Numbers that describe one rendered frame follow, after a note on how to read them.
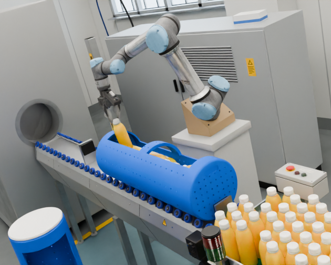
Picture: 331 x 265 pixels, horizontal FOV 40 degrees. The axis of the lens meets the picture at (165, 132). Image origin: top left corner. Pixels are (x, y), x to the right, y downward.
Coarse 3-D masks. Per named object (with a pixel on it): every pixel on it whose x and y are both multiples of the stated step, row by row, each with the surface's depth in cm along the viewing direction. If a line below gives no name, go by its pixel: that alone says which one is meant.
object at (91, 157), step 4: (88, 140) 305; (80, 144) 302; (84, 144) 302; (88, 144) 303; (92, 144) 305; (80, 148) 302; (84, 148) 302; (88, 148) 304; (92, 148) 306; (84, 152) 302; (88, 152) 304; (92, 152) 308; (84, 156) 305; (88, 156) 306; (92, 156) 308; (84, 160) 306; (88, 160) 307; (92, 160) 309; (88, 164) 307
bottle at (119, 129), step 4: (116, 124) 252; (120, 124) 253; (116, 128) 252; (120, 128) 252; (124, 128) 253; (116, 132) 253; (120, 132) 252; (124, 132) 253; (116, 136) 255; (120, 136) 253; (124, 136) 254; (128, 136) 256; (120, 140) 255; (124, 140) 254; (128, 140) 256; (124, 144) 255; (128, 144) 256
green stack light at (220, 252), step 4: (220, 248) 143; (224, 248) 145; (208, 252) 144; (212, 252) 143; (216, 252) 143; (220, 252) 143; (224, 252) 145; (208, 256) 145; (212, 256) 143; (216, 256) 143; (220, 256) 143; (224, 256) 145; (212, 260) 144; (216, 260) 144; (220, 260) 144
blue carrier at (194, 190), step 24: (120, 144) 245; (144, 144) 266; (168, 144) 232; (120, 168) 239; (144, 168) 220; (168, 168) 207; (192, 168) 196; (216, 168) 199; (144, 192) 233; (168, 192) 205; (192, 192) 192; (216, 192) 201
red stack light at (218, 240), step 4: (220, 232) 143; (220, 236) 142; (204, 240) 142; (208, 240) 141; (212, 240) 141; (216, 240) 141; (220, 240) 142; (204, 244) 143; (208, 244) 142; (212, 244) 142; (216, 244) 142; (220, 244) 143; (208, 248) 143; (212, 248) 142; (216, 248) 142
